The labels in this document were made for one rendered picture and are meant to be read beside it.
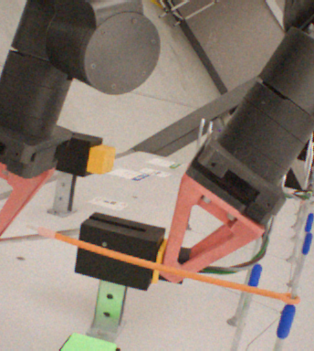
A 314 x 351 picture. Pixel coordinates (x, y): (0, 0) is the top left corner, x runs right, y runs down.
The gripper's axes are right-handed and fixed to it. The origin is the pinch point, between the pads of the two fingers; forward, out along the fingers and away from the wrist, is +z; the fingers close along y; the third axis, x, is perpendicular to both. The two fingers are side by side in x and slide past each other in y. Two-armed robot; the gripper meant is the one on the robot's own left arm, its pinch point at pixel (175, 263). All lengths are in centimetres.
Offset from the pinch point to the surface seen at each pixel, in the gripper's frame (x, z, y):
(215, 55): 36, -20, 774
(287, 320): -6.1, -4.6, -13.1
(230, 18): 48, -73, 776
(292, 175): -19, -3, 95
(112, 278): 3.2, 3.1, -2.1
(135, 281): 1.7, 2.3, -2.2
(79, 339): 2.6, 7.7, -5.2
